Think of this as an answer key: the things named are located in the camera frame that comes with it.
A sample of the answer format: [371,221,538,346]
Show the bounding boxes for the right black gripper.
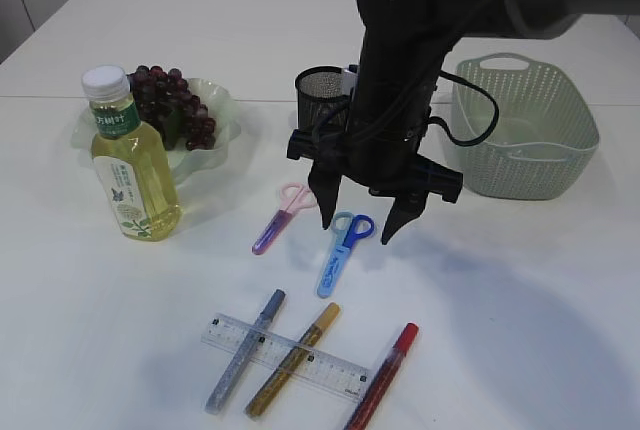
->
[287,35,462,245]

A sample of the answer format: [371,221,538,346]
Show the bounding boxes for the dark red grape bunch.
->
[127,65,217,151]

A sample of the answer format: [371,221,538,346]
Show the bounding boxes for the green tea bottle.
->
[81,65,181,242]

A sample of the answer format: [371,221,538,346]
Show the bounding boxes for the clear plastic sheet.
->
[490,117,554,160]

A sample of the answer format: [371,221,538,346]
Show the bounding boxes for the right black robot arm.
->
[287,0,639,241]

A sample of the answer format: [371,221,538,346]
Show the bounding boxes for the black mesh pen holder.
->
[295,64,359,132]

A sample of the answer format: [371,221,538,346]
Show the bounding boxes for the blue glitter pen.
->
[205,289,286,415]

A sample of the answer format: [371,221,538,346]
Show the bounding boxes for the gold glitter pen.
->
[245,302,340,419]

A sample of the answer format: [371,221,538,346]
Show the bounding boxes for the clear plastic ruler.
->
[201,313,373,402]

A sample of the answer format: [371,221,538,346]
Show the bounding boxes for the green wavy plastic plate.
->
[74,65,239,190]

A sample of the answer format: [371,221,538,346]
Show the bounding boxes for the green woven plastic basket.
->
[440,53,600,200]

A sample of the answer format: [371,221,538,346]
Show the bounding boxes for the red glitter pen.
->
[344,322,419,430]

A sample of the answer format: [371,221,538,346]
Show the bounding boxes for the blue capped scissors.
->
[316,212,376,298]

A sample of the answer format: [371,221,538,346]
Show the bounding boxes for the pink capped scissors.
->
[251,182,317,255]

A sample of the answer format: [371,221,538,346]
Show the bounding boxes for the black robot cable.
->
[312,0,611,151]

